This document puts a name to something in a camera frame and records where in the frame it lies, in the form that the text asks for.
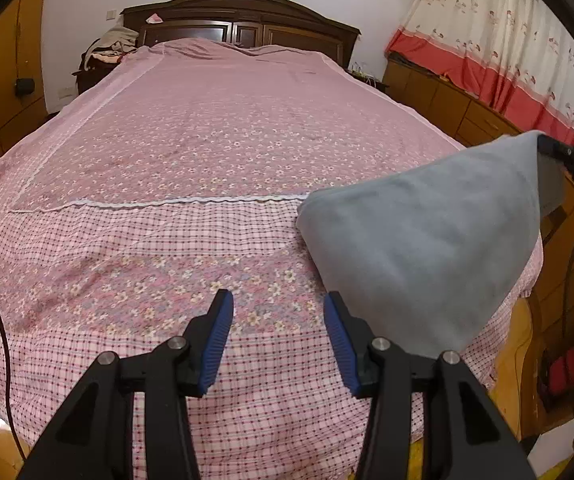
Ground pink floral bedspread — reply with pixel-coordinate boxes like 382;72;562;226
0;37;542;480

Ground pile of clothes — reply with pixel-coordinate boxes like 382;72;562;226
79;26;140;68

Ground red white printed curtain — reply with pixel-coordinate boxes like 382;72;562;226
384;0;574;151

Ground dark wooden nightstand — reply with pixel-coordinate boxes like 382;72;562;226
72;66;115;96
349;62;390;93

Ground wooden wardrobe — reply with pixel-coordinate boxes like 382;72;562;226
0;0;50;173

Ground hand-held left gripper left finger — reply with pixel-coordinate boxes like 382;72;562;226
17;289;235;480

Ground red cloth item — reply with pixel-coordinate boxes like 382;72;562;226
542;345;574;406

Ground grey pants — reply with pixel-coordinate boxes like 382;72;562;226
296;130;565;361

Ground wooden low cabinet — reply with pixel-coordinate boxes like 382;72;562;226
383;55;574;426

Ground dark wooden headboard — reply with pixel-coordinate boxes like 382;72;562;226
119;0;362;68

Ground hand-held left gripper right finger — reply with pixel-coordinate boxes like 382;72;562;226
323;291;538;480

